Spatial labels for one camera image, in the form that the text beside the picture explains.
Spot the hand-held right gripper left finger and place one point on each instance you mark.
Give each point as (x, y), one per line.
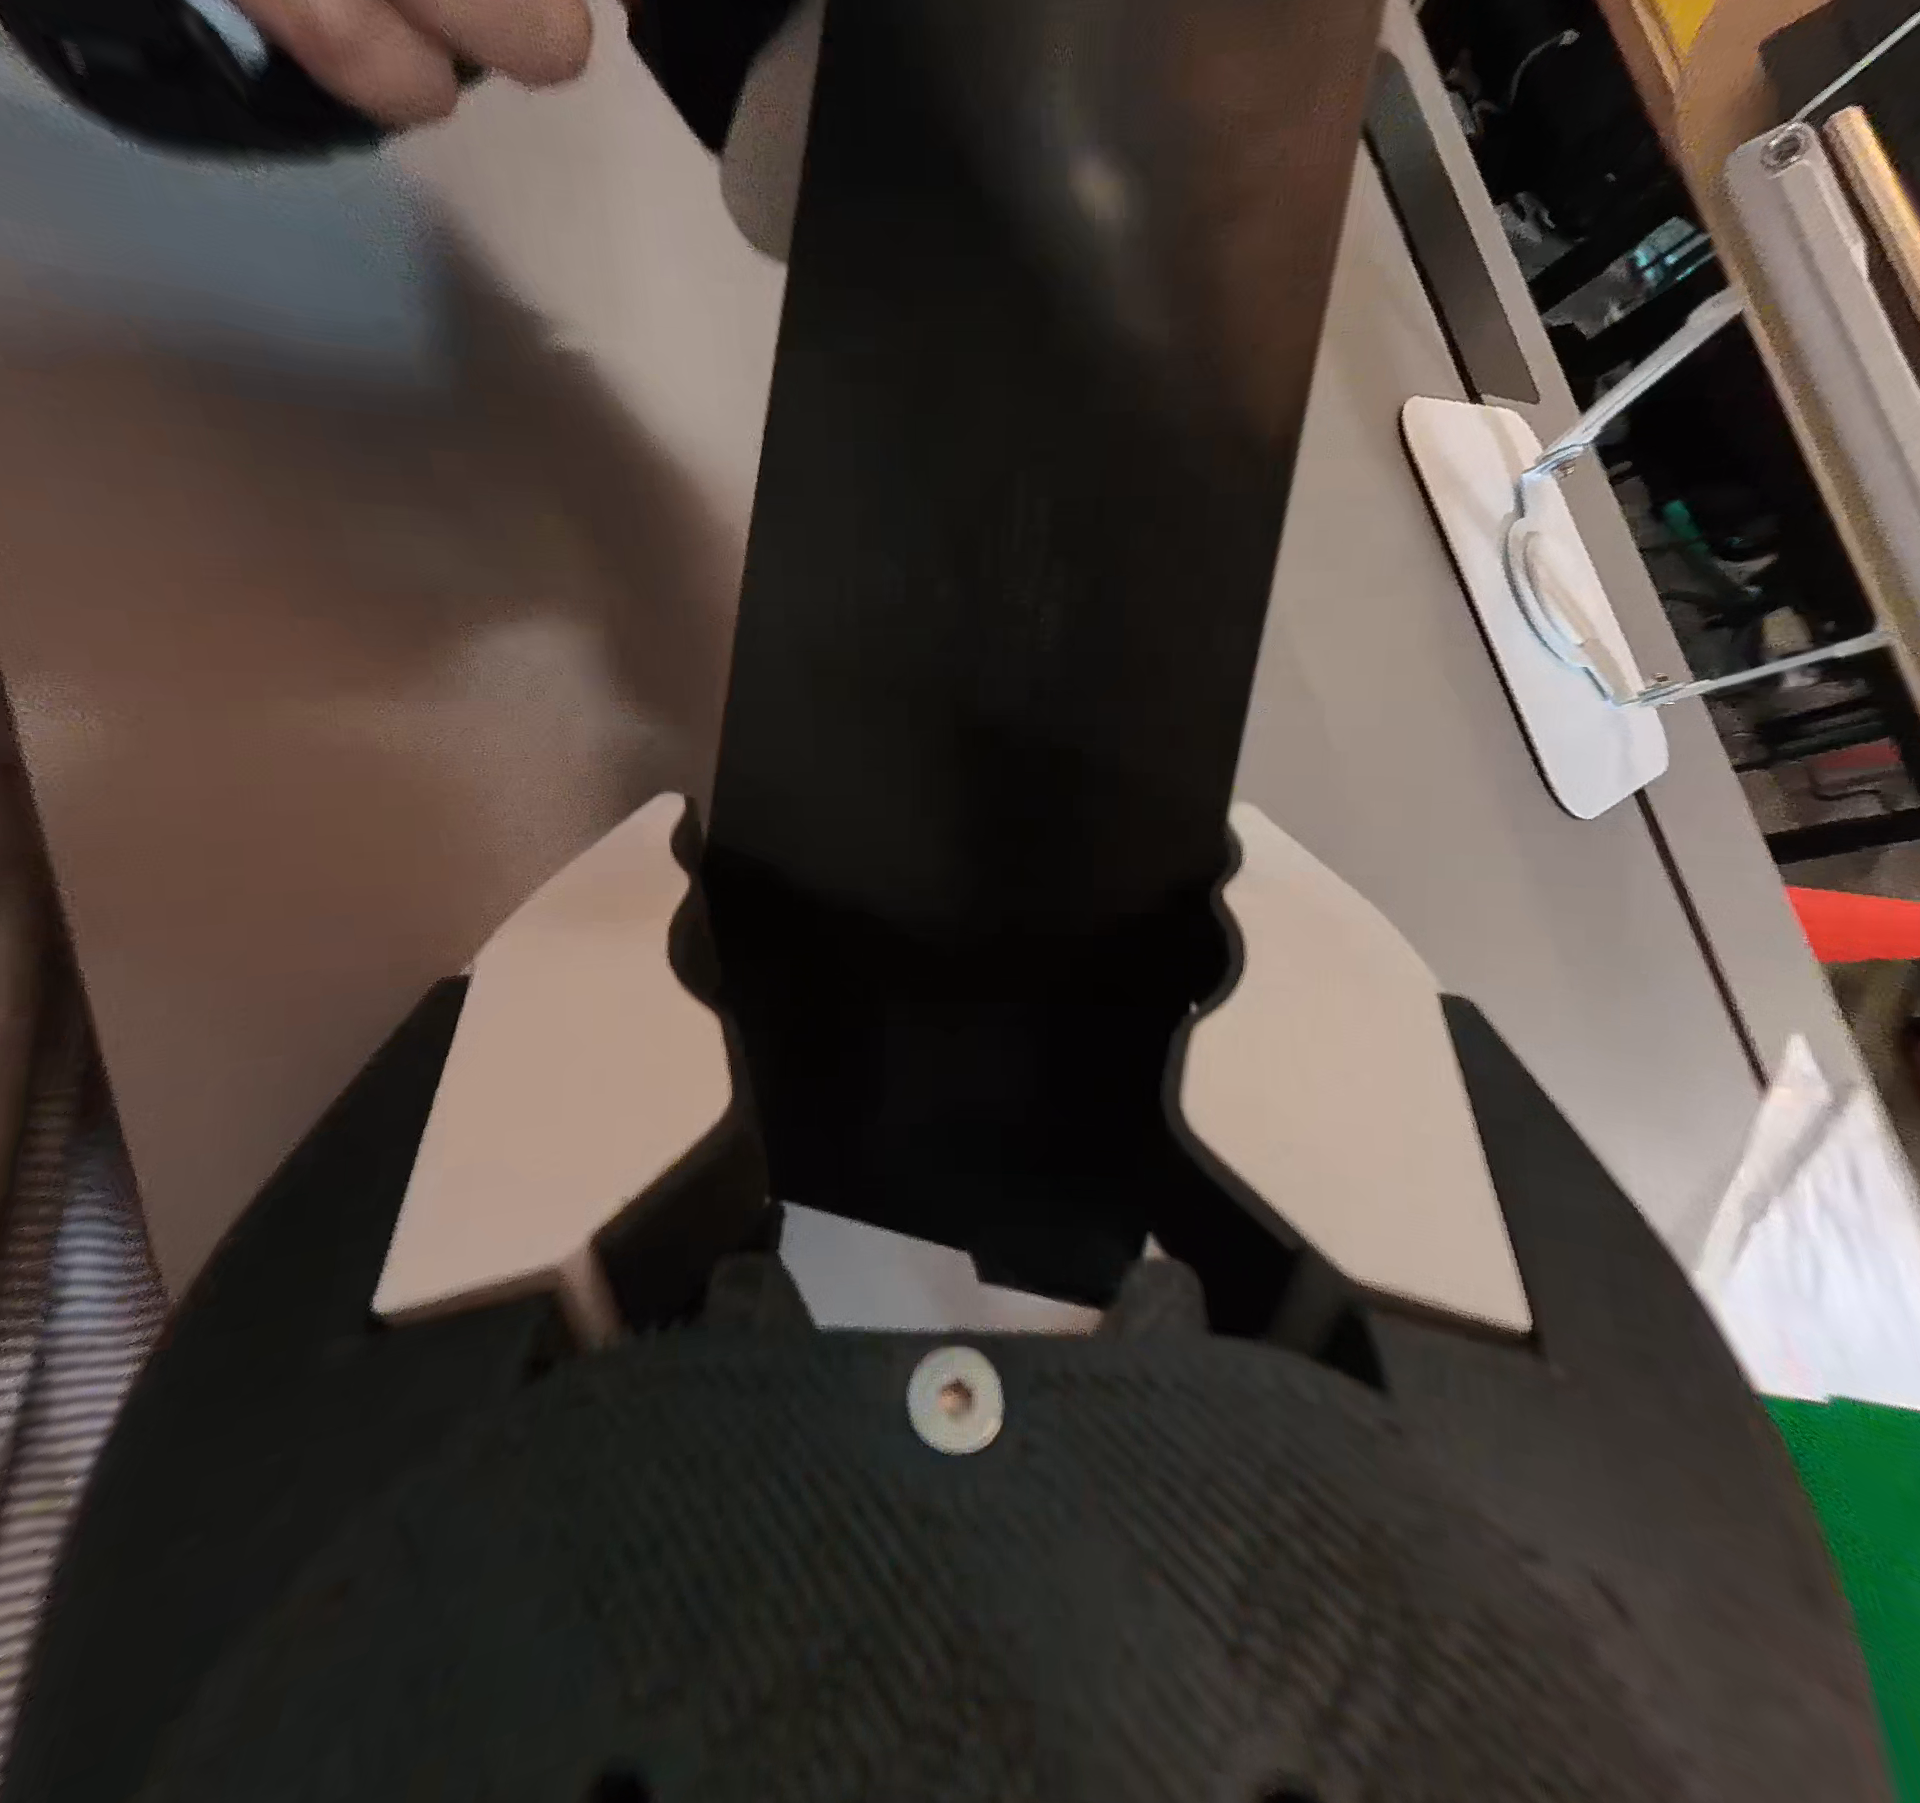
(571, 1084)

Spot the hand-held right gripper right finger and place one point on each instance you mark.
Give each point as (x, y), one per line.
(1335, 1084)

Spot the green plastic bin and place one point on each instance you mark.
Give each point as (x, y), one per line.
(1860, 1564)

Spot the person's striped clothing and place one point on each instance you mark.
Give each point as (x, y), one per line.
(62, 1233)

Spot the red tape strip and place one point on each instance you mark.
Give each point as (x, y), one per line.
(1852, 925)

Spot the clear acrylic stand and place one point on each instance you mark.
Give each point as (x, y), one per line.
(1577, 603)

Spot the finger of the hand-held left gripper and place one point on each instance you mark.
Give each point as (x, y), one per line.
(758, 153)

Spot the wooden shelf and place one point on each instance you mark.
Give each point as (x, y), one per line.
(1725, 77)

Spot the aluminium profile bar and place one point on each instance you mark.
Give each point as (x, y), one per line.
(1815, 305)

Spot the white paper sheets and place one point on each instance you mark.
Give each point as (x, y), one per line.
(1815, 1233)

